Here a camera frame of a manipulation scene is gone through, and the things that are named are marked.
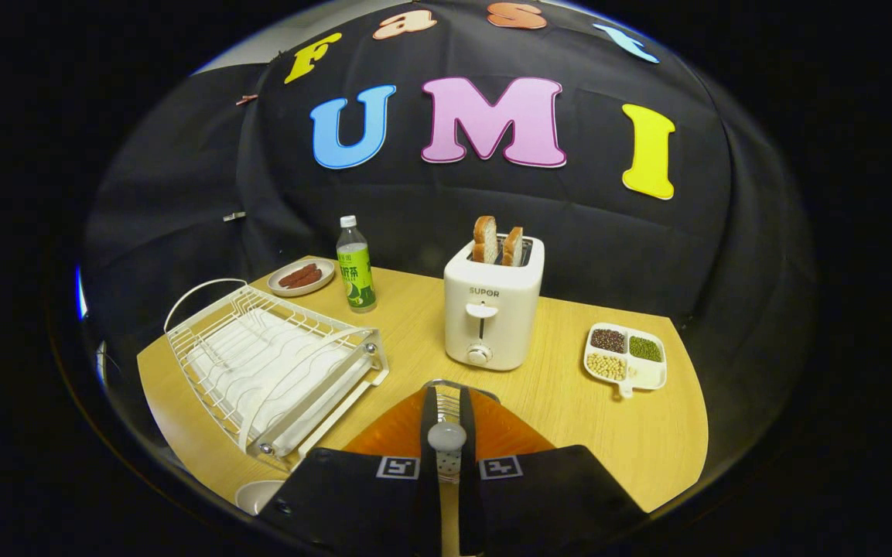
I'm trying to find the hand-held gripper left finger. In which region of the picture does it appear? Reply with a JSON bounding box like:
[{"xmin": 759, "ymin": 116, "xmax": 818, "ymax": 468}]
[{"xmin": 260, "ymin": 385, "xmax": 441, "ymax": 557}]

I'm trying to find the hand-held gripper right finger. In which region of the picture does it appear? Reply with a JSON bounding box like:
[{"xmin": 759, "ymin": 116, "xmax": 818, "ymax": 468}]
[{"xmin": 458, "ymin": 385, "xmax": 649, "ymax": 557}]

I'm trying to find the grey plate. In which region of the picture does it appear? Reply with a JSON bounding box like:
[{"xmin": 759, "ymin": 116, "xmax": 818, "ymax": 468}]
[{"xmin": 234, "ymin": 480, "xmax": 286, "ymax": 516}]

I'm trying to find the white wire dish rack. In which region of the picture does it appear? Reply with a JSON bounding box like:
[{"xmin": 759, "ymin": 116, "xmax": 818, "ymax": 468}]
[{"xmin": 163, "ymin": 278, "xmax": 390, "ymax": 471}]

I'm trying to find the white divided bean dish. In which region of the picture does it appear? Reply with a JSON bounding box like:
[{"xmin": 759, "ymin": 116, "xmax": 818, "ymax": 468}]
[{"xmin": 583, "ymin": 323, "xmax": 668, "ymax": 400}]

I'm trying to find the white toaster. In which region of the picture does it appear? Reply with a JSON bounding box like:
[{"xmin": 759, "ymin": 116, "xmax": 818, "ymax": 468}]
[{"xmin": 443, "ymin": 234, "xmax": 545, "ymax": 372}]

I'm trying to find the white ribbed drain tray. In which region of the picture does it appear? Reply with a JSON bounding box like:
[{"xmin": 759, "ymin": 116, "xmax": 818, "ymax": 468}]
[{"xmin": 183, "ymin": 317, "xmax": 374, "ymax": 459}]

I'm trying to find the green label drink bottle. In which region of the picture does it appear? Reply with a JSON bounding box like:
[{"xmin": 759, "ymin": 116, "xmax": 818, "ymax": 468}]
[{"xmin": 336, "ymin": 215, "xmax": 378, "ymax": 313}]

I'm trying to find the small beige saucer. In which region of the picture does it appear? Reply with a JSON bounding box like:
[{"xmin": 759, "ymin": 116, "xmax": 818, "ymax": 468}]
[{"xmin": 268, "ymin": 258, "xmax": 336, "ymax": 298}]

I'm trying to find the black backdrop cloth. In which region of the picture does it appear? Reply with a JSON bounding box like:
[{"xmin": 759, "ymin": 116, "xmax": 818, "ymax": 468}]
[{"xmin": 78, "ymin": 0, "xmax": 814, "ymax": 496}]

